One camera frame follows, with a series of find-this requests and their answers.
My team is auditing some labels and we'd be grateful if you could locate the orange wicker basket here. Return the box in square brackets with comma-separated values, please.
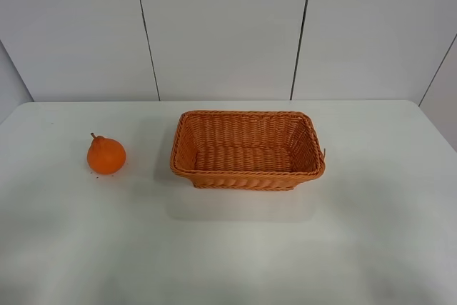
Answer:
[170, 110, 326, 191]

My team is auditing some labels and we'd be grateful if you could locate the orange with stem knob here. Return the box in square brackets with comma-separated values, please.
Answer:
[86, 133, 126, 175]

